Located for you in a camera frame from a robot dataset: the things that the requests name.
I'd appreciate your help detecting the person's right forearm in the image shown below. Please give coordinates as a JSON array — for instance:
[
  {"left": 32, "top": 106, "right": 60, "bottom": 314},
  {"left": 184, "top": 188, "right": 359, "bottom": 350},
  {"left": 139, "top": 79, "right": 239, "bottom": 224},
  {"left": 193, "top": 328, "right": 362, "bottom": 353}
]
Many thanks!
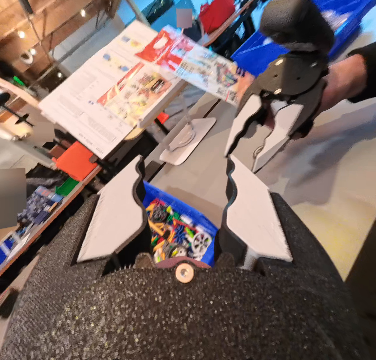
[{"left": 347, "top": 41, "right": 376, "bottom": 103}]

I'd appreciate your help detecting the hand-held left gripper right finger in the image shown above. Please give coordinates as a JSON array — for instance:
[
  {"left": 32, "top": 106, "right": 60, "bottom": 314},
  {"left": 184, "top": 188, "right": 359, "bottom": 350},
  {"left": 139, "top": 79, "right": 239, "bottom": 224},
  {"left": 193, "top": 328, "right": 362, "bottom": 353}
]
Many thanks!
[{"left": 216, "top": 154, "right": 294, "bottom": 271}]

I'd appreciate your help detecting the blue printed box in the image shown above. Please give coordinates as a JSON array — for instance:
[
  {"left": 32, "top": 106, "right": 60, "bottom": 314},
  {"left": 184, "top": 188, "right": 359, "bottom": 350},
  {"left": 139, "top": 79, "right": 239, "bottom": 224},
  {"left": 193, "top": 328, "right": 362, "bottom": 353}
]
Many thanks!
[{"left": 18, "top": 185, "right": 63, "bottom": 223}]

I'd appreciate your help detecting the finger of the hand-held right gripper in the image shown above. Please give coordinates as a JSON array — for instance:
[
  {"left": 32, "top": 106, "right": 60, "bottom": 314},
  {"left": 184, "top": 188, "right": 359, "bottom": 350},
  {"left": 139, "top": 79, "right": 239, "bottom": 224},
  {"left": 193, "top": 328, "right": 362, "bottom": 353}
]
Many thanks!
[
  {"left": 224, "top": 94, "right": 265, "bottom": 158},
  {"left": 252, "top": 101, "right": 304, "bottom": 173}
]

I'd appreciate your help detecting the pile of colourful toy pieces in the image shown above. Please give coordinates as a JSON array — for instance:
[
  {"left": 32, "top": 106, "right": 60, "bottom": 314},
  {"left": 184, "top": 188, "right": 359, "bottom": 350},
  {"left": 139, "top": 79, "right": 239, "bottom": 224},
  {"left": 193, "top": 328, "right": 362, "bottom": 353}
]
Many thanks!
[{"left": 145, "top": 198, "right": 213, "bottom": 263}]

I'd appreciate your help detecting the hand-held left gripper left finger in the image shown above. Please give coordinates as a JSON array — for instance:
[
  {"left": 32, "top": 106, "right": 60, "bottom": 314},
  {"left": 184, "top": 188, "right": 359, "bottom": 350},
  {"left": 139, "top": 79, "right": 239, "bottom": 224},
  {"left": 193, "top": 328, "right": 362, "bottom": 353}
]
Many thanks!
[{"left": 77, "top": 155, "right": 152, "bottom": 263}]

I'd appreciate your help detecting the person's right hand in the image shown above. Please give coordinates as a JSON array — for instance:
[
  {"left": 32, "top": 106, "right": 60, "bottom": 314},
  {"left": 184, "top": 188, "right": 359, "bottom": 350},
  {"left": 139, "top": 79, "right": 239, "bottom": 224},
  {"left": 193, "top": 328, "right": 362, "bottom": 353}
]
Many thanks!
[{"left": 320, "top": 54, "right": 368, "bottom": 113}]

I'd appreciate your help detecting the orange plastic tray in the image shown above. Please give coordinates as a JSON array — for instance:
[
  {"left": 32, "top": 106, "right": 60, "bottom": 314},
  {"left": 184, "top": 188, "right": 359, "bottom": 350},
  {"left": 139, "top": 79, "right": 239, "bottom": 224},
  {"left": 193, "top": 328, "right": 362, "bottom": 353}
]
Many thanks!
[{"left": 52, "top": 141, "right": 99, "bottom": 181}]

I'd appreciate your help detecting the red printed plastic bag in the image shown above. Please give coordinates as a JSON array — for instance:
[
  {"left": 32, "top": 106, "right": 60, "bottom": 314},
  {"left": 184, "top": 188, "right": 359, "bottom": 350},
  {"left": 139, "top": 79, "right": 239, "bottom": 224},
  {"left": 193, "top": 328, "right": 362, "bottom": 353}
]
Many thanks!
[{"left": 135, "top": 25, "right": 244, "bottom": 105}]

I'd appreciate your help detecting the clear plastic bag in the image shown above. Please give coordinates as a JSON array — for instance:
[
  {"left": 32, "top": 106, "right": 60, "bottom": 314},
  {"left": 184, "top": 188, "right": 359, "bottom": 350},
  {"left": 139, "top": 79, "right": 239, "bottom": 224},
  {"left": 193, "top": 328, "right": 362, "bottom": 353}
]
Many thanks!
[{"left": 322, "top": 9, "right": 351, "bottom": 29}]

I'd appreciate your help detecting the white rounded board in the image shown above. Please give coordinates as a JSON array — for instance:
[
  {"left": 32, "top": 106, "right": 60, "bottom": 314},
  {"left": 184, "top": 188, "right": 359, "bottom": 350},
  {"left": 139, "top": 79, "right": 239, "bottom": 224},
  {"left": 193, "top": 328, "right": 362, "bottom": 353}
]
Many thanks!
[{"left": 159, "top": 117, "right": 217, "bottom": 166}]

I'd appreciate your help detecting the red tote bag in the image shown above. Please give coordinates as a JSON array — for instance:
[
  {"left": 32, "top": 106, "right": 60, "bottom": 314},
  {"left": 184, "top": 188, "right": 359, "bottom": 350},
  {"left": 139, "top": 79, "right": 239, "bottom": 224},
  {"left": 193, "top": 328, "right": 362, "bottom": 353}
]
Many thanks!
[{"left": 199, "top": 0, "right": 236, "bottom": 34}]

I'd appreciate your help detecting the white instruction sheet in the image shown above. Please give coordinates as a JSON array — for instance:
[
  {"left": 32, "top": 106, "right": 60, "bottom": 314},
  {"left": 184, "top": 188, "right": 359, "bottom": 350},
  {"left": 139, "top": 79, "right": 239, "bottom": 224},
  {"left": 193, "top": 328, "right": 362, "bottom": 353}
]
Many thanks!
[{"left": 38, "top": 21, "right": 160, "bottom": 159}]

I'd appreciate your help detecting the printed instruction booklet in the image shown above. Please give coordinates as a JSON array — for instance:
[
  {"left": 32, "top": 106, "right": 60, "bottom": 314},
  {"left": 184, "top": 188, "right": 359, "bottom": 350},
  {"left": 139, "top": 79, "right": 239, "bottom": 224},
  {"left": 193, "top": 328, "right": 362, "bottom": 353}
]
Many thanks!
[{"left": 97, "top": 62, "right": 174, "bottom": 125}]

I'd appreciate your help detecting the blue plastic bin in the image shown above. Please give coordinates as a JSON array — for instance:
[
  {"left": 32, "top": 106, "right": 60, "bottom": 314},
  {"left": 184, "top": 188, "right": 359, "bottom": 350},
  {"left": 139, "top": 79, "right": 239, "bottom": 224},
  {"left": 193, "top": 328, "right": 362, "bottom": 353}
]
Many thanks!
[
  {"left": 142, "top": 181, "right": 219, "bottom": 268},
  {"left": 230, "top": 0, "right": 376, "bottom": 76}
]

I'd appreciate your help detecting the black perforated mat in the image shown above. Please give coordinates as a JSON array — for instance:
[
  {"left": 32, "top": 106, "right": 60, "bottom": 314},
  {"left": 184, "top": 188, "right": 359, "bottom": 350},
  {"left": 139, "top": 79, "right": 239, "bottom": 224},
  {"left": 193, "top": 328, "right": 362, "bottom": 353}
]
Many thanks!
[{"left": 345, "top": 219, "right": 376, "bottom": 360}]

